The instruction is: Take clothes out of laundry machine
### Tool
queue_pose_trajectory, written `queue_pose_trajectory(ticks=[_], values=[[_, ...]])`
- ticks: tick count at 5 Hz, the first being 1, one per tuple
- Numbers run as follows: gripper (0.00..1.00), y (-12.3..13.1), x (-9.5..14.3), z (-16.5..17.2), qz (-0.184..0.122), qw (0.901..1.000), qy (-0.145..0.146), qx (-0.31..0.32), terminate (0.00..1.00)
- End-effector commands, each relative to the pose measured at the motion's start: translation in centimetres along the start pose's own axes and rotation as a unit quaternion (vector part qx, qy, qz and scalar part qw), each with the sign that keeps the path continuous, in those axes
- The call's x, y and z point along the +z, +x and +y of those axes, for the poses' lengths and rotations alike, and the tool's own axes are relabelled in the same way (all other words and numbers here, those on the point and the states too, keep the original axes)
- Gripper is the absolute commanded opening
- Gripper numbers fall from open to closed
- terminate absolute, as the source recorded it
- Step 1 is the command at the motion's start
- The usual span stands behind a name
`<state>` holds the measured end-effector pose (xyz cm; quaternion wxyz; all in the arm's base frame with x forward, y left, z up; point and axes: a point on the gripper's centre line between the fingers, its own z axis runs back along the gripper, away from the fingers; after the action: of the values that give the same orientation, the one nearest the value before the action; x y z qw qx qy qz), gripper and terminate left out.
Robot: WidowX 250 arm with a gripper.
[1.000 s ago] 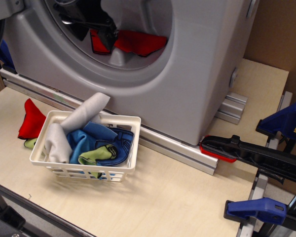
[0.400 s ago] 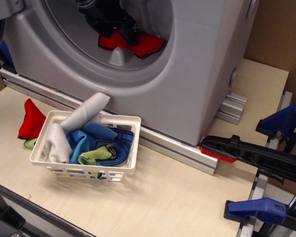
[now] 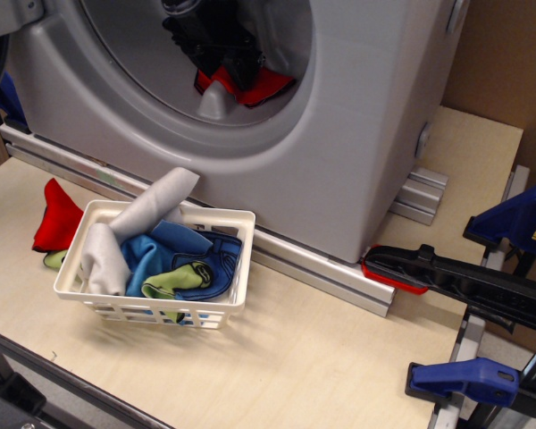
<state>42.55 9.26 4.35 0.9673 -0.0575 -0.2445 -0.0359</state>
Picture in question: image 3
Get blue felt jeans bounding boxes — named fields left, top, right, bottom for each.
left=172, top=231, right=242, bottom=301

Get long aluminium extrusion rail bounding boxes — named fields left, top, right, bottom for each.
left=0, top=124, right=395, bottom=317

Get black metal table frame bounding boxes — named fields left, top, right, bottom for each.
left=0, top=334, right=168, bottom=428

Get grey felt cloth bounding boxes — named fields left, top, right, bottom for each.
left=81, top=167, right=199, bottom=296

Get white plastic laundry basket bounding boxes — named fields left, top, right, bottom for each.
left=54, top=200, right=255, bottom=329

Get short aluminium extrusion block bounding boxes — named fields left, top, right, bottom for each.
left=389, top=166, right=448, bottom=226

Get red felt cloth on table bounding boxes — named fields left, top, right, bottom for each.
left=32, top=179, right=84, bottom=253

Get black red bar clamp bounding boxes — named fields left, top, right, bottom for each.
left=362, top=245, right=536, bottom=332

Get green felt piece beside basket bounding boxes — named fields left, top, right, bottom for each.
left=43, top=249, right=68, bottom=271

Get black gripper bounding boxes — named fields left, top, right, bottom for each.
left=162, top=0, right=264, bottom=90

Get light green felt garment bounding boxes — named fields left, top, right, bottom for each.
left=141, top=261, right=214, bottom=300

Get blue clamp handle lower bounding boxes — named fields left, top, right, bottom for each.
left=405, top=357, right=536, bottom=418

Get grey toy washing machine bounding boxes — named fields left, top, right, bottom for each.
left=9, top=1, right=468, bottom=262

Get light blue felt cloth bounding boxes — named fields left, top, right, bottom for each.
left=121, top=221, right=212, bottom=298

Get blue Irwin clamp upper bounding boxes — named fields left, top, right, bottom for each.
left=463, top=186, right=536, bottom=255

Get blue clamp at left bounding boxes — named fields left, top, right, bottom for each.
left=0, top=71, right=29, bottom=134

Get red felt garment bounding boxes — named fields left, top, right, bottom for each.
left=194, top=66, right=297, bottom=108

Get brown cardboard board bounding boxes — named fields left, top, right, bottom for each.
left=443, top=1, right=536, bottom=182

